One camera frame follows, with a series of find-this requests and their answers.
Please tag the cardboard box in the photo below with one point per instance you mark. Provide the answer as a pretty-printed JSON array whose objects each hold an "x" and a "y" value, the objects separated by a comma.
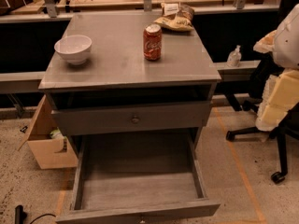
[{"x": 49, "y": 148}]

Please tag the closed grey top drawer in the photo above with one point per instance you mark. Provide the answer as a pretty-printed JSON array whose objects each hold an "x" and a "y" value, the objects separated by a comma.
[{"x": 131, "y": 118}]

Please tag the grey wooden drawer cabinet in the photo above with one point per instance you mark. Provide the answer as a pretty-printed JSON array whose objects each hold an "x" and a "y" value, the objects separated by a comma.
[{"x": 117, "y": 72}]

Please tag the grey metal rail shelf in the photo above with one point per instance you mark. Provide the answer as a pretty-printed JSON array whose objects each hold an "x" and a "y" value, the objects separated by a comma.
[{"x": 29, "y": 81}]

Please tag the open grey middle drawer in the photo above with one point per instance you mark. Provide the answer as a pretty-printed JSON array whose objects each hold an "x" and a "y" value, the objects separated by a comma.
[{"x": 137, "y": 178}]

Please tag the white ceramic bowl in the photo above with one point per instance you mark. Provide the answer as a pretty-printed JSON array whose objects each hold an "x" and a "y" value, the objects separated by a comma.
[{"x": 74, "y": 49}]

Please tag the yellow chip bag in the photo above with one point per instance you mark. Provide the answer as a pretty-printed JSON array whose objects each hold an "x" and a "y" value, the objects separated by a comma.
[{"x": 176, "y": 17}]

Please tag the clear sanitizer bottle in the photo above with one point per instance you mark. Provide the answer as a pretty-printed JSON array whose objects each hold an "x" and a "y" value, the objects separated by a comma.
[{"x": 234, "y": 57}]

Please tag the red coke can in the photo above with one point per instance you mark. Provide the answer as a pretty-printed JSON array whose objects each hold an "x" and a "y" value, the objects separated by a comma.
[{"x": 152, "y": 42}]

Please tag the black cable plug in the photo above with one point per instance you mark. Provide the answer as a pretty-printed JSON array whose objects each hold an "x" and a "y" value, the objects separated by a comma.
[{"x": 20, "y": 215}]

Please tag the black office chair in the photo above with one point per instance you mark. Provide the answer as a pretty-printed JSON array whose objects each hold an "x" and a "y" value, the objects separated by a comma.
[{"x": 289, "y": 126}]

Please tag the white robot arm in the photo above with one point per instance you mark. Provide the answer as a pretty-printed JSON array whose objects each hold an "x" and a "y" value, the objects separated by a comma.
[{"x": 281, "y": 92}]

